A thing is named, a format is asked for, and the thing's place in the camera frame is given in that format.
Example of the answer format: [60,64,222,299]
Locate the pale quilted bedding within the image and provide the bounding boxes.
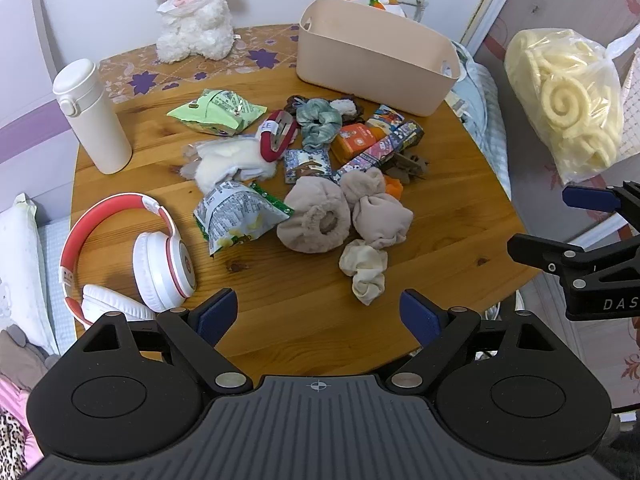
[447,40,513,201]

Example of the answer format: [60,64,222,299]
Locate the green velvet scrunchie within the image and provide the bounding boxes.
[295,97,343,152]

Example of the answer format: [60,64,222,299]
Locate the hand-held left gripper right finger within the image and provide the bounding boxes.
[390,288,562,394]

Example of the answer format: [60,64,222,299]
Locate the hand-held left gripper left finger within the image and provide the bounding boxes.
[80,287,252,396]

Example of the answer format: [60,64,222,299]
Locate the white fluffy sock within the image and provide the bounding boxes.
[181,136,278,195]

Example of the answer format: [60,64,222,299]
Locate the floral table mat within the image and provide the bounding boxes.
[97,24,301,106]

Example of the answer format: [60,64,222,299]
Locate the cream scrunchie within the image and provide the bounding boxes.
[339,239,389,307]

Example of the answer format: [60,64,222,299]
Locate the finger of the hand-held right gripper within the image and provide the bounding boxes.
[561,180,640,221]
[506,232,640,286]

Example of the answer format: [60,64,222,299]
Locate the large beige fluffy scrunchie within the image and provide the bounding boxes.
[276,177,353,255]

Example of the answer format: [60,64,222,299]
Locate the white plush sheep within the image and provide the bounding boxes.
[154,0,245,65]

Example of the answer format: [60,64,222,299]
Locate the white pillow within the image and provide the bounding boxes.
[0,192,58,356]

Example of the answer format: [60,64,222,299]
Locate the leopard print cloth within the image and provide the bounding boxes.
[0,407,43,480]

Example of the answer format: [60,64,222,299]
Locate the grey plush toy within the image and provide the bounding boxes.
[0,324,61,391]

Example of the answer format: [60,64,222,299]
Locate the light green snack packet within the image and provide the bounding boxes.
[166,89,269,137]

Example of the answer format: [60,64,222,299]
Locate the beige plastic storage container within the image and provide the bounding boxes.
[296,0,462,117]

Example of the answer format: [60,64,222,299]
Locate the grey green snack packet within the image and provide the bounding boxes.
[193,180,296,258]

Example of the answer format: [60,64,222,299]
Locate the white and purple cabinet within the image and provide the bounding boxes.
[0,0,101,221]

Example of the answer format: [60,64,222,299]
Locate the blue hair clip card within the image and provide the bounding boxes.
[283,149,332,186]

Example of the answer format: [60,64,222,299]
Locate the bag of yellow foam rolls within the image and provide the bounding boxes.
[502,25,640,186]

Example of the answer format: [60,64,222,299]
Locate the white thermos bottle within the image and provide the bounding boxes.
[52,58,133,176]

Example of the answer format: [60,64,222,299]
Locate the orange cartoon box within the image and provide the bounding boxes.
[331,122,388,166]

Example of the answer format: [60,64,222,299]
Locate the red and white headphones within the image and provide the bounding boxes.
[59,192,198,328]

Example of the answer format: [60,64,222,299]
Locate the brown and white fluffy scrunchie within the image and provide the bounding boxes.
[284,94,365,123]

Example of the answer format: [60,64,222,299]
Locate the brown hair claw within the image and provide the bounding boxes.
[384,152,431,186]

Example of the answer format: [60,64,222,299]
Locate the red hair clip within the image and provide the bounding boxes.
[257,109,301,163]

